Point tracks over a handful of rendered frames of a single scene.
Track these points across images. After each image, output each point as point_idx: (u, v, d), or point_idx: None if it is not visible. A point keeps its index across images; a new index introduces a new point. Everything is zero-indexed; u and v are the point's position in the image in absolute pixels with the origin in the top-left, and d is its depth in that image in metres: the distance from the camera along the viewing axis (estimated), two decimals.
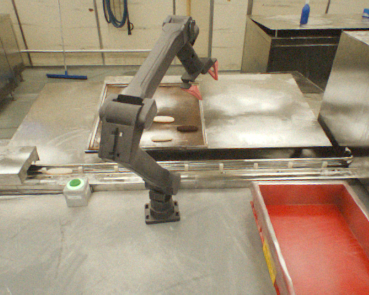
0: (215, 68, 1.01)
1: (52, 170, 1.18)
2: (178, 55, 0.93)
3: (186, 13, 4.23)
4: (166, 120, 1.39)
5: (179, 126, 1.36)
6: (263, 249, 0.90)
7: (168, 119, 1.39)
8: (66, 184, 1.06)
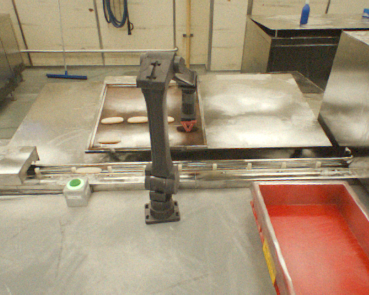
0: None
1: (82, 169, 1.19)
2: (185, 98, 1.21)
3: (186, 13, 4.23)
4: None
5: (179, 126, 1.36)
6: (263, 249, 0.90)
7: (168, 119, 1.39)
8: (66, 184, 1.06)
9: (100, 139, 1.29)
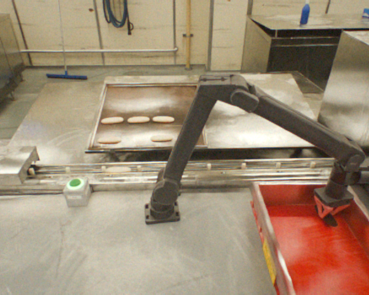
0: None
1: (111, 169, 1.19)
2: (331, 171, 0.91)
3: (186, 13, 4.23)
4: (166, 120, 1.39)
5: (321, 206, 1.03)
6: (263, 249, 0.90)
7: (168, 119, 1.39)
8: (66, 184, 1.06)
9: (100, 139, 1.29)
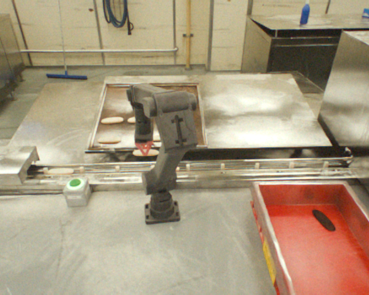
0: None
1: None
2: (141, 115, 1.04)
3: (186, 13, 4.23)
4: (150, 153, 1.15)
5: (319, 211, 1.04)
6: (263, 249, 0.90)
7: (151, 152, 1.15)
8: (66, 184, 1.06)
9: (100, 139, 1.29)
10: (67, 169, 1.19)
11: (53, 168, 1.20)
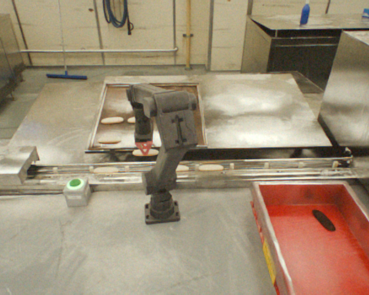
0: None
1: (205, 166, 1.20)
2: (141, 115, 1.04)
3: (186, 13, 4.23)
4: (181, 169, 1.19)
5: (319, 211, 1.04)
6: (263, 249, 0.90)
7: (182, 168, 1.19)
8: (66, 184, 1.06)
9: (100, 139, 1.29)
10: (113, 168, 1.20)
11: (99, 167, 1.20)
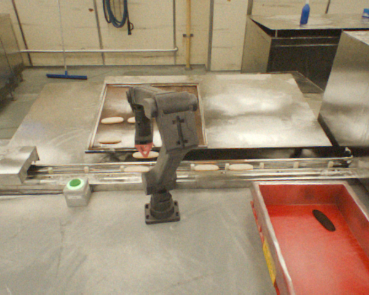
0: None
1: (235, 166, 1.21)
2: (141, 117, 1.04)
3: (186, 13, 4.23)
4: (211, 168, 1.20)
5: (319, 211, 1.04)
6: (263, 249, 0.90)
7: (212, 168, 1.20)
8: (66, 184, 1.06)
9: (100, 139, 1.29)
10: (143, 167, 1.20)
11: (129, 166, 1.21)
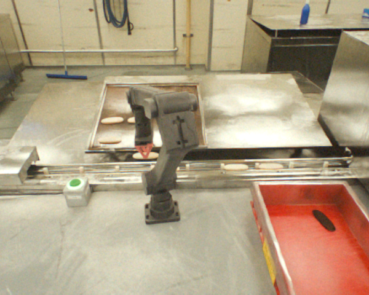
0: None
1: (264, 165, 1.21)
2: (141, 118, 1.04)
3: (186, 13, 4.23)
4: (241, 168, 1.20)
5: (319, 211, 1.04)
6: (263, 249, 0.90)
7: (242, 167, 1.20)
8: (66, 184, 1.06)
9: (100, 139, 1.29)
10: None
11: None
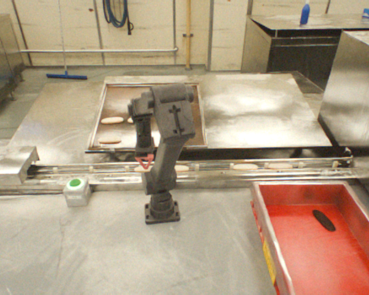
0: None
1: (274, 165, 1.21)
2: (142, 129, 1.06)
3: (186, 13, 4.23)
4: (251, 168, 1.20)
5: (319, 211, 1.04)
6: (263, 249, 0.90)
7: (251, 166, 1.20)
8: (66, 184, 1.06)
9: (100, 139, 1.29)
10: (183, 166, 1.21)
11: None
